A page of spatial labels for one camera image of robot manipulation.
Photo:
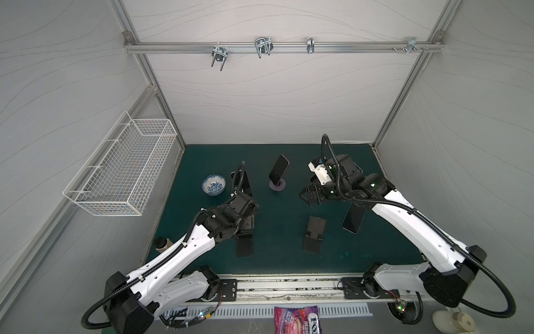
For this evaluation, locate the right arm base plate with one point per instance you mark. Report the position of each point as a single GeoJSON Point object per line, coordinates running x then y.
{"type": "Point", "coordinates": [356, 288]}

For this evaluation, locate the aluminium top crossbar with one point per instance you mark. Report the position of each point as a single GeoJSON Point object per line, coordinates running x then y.
{"type": "Point", "coordinates": [309, 45]}

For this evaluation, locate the blue white ceramic bowl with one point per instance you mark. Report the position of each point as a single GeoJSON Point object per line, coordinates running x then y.
{"type": "Point", "coordinates": [214, 185]}

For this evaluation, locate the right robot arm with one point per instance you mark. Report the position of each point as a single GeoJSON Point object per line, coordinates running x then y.
{"type": "Point", "coordinates": [449, 266]}

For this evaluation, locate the purple case phone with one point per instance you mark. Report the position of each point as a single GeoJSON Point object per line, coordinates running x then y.
{"type": "Point", "coordinates": [245, 185]}
{"type": "Point", "coordinates": [279, 169]}

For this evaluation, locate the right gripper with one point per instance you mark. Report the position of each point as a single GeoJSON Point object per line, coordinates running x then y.
{"type": "Point", "coordinates": [315, 191]}

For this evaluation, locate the purple round stand centre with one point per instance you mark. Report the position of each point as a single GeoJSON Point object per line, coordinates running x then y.
{"type": "Point", "coordinates": [280, 186]}

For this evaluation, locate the white tape roll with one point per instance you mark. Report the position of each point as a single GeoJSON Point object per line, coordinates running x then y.
{"type": "Point", "coordinates": [453, 322]}

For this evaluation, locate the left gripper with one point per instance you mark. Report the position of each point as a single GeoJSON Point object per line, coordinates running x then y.
{"type": "Point", "coordinates": [244, 221]}

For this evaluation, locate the white wire basket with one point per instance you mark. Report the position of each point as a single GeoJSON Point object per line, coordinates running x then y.
{"type": "Point", "coordinates": [119, 176]}

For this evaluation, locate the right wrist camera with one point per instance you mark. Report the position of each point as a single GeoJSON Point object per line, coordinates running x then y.
{"type": "Point", "coordinates": [320, 170]}

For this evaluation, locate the pink candy bag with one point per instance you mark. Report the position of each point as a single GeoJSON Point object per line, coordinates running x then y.
{"type": "Point", "coordinates": [297, 320]}

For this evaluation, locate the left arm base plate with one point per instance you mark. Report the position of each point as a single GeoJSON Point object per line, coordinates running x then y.
{"type": "Point", "coordinates": [223, 290]}

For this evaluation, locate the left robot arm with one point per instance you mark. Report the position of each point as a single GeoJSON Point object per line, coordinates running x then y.
{"type": "Point", "coordinates": [132, 302]}

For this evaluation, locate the small jar black lid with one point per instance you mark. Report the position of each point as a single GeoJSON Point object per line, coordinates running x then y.
{"type": "Point", "coordinates": [162, 244]}

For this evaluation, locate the black folding stand right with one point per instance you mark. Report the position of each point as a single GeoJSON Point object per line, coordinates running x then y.
{"type": "Point", "coordinates": [314, 235]}

